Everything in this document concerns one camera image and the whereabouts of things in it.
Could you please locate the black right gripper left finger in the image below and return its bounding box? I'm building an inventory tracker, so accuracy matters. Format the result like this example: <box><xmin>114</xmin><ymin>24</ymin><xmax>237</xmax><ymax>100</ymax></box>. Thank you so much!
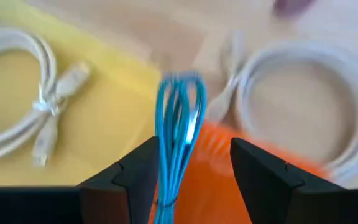
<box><xmin>78</xmin><ymin>136</ymin><xmax>160</xmax><ymax>224</ymax></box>

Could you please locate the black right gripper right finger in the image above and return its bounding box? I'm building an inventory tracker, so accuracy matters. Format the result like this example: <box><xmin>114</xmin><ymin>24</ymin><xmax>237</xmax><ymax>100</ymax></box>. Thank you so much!
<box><xmin>230</xmin><ymin>138</ymin><xmax>347</xmax><ymax>224</ymax></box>

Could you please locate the white cable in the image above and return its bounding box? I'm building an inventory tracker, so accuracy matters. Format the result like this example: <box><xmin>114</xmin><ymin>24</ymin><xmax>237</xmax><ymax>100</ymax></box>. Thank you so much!
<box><xmin>0</xmin><ymin>27</ymin><xmax>92</xmax><ymax>168</ymax></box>
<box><xmin>206</xmin><ymin>40</ymin><xmax>358</xmax><ymax>185</ymax></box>

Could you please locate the orange plastic basket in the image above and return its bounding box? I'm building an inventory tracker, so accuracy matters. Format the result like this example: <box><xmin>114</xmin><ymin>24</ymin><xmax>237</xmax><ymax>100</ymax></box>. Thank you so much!
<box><xmin>147</xmin><ymin>120</ymin><xmax>334</xmax><ymax>224</ymax></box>

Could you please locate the yellow plastic tray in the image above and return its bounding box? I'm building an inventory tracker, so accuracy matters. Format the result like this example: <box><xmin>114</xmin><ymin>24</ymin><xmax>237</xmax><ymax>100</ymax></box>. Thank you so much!
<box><xmin>0</xmin><ymin>0</ymin><xmax>164</xmax><ymax>187</ymax></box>

